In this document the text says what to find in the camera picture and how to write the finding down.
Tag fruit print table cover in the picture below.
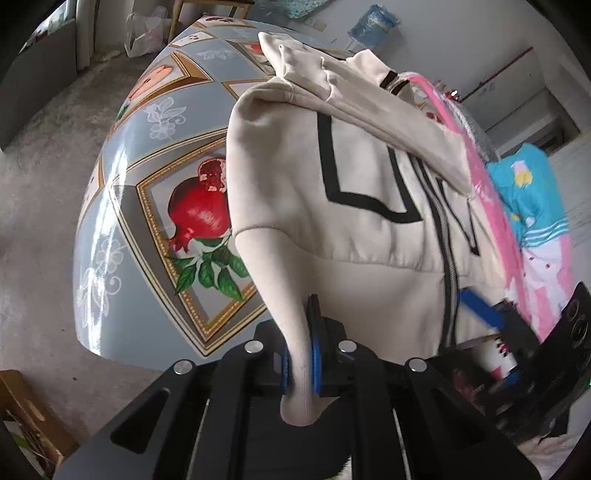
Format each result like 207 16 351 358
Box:
73 14 462 370

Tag blue water bottle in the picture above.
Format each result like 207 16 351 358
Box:
348 4 401 52

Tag wooden chair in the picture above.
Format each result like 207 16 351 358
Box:
167 0 254 43

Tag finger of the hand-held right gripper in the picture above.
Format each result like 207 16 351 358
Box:
459 288 505 334

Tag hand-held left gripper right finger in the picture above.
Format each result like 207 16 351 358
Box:
307 294 542 480

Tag white plastic bag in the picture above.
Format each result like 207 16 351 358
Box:
124 6 175 59

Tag blue floral cloth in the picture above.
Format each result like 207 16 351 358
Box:
488 142 572 252

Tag teal floral hanging cloth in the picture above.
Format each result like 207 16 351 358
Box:
253 0 326 20

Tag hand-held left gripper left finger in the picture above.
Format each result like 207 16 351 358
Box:
53 320 295 480

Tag cardboard box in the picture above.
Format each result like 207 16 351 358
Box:
0 369 80 469

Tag cream zip jacket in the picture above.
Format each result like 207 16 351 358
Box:
226 31 509 426

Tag pink floral blanket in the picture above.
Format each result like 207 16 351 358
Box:
406 74 580 344

